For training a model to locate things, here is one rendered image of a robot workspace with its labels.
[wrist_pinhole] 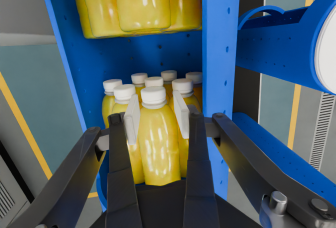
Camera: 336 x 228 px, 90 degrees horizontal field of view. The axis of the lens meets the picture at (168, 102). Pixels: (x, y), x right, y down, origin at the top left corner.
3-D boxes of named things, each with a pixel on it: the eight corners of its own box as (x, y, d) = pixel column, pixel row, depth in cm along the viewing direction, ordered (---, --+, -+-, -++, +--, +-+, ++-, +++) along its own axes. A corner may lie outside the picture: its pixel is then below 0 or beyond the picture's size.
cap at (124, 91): (110, 96, 31) (108, 87, 30) (127, 91, 34) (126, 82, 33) (122, 100, 28) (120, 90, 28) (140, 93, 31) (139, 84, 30)
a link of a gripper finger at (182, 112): (181, 111, 15) (189, 110, 15) (172, 90, 22) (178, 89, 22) (183, 139, 16) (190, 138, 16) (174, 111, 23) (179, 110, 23)
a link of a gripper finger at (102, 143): (124, 150, 14) (88, 154, 14) (131, 122, 19) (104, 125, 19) (121, 135, 14) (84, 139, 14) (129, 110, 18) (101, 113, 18)
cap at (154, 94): (167, 101, 25) (166, 89, 25) (141, 104, 25) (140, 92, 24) (164, 93, 29) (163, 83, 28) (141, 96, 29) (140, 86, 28)
